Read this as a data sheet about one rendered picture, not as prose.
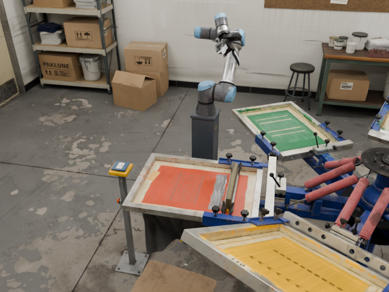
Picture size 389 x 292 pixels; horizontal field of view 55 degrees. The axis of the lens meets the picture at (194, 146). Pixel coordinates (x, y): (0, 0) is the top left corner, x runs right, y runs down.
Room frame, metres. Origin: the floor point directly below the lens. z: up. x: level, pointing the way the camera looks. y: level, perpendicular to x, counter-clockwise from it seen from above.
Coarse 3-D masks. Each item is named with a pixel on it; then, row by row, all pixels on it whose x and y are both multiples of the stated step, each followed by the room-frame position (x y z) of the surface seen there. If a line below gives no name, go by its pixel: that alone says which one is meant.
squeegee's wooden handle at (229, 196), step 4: (236, 164) 2.01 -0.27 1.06; (236, 168) 1.97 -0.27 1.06; (232, 172) 1.93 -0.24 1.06; (236, 172) 1.93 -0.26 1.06; (232, 176) 1.88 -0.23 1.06; (236, 176) 1.94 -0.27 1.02; (232, 180) 1.84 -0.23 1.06; (232, 184) 1.80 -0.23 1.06; (228, 188) 1.76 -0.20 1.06; (232, 188) 1.76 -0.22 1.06; (228, 192) 1.72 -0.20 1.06; (232, 192) 1.73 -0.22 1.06; (228, 196) 1.69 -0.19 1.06; (232, 196) 1.74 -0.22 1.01; (228, 200) 1.66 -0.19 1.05; (228, 204) 1.66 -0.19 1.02; (228, 208) 1.66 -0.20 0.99
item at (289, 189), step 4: (288, 188) 1.79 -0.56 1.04; (292, 188) 1.79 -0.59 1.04; (296, 188) 1.79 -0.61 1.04; (300, 188) 1.79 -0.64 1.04; (288, 192) 1.75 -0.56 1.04; (292, 192) 1.75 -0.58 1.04; (296, 192) 1.75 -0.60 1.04; (300, 192) 1.75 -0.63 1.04; (304, 192) 1.75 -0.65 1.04; (276, 196) 1.76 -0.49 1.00; (284, 196) 1.75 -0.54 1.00; (292, 196) 1.74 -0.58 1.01; (296, 196) 1.74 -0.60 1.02; (300, 196) 1.74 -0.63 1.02
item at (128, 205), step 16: (160, 160) 2.21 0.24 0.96; (176, 160) 2.19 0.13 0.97; (192, 160) 2.16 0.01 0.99; (208, 160) 2.16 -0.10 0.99; (144, 176) 1.98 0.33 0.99; (256, 176) 1.98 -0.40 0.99; (256, 192) 1.81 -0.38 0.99; (128, 208) 1.68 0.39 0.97; (144, 208) 1.67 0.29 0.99; (160, 208) 1.67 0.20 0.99; (256, 208) 1.67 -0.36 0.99
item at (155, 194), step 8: (152, 184) 1.94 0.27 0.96; (160, 184) 1.94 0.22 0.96; (152, 192) 1.85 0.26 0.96; (160, 192) 1.85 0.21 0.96; (200, 192) 1.85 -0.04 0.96; (208, 192) 1.85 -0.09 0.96; (224, 192) 1.85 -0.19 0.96; (144, 200) 1.78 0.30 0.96; (152, 200) 1.78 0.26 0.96; (160, 200) 1.78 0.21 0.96; (168, 200) 1.78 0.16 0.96; (200, 200) 1.78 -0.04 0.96; (208, 200) 1.78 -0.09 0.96; (224, 200) 1.78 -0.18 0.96; (240, 200) 1.78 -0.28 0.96; (184, 208) 1.71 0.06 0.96; (192, 208) 1.71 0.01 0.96; (200, 208) 1.71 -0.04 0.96; (240, 208) 1.71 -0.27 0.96; (240, 216) 1.64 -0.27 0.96
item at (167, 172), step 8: (160, 168) 2.12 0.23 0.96; (168, 168) 2.12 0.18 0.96; (176, 168) 2.12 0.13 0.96; (184, 168) 2.12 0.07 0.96; (160, 176) 2.03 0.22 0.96; (168, 176) 2.03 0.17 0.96; (208, 176) 2.03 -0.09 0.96; (240, 176) 2.03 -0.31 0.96; (168, 184) 1.94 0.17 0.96; (208, 184) 1.94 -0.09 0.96; (240, 184) 1.94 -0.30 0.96; (240, 192) 1.85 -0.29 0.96
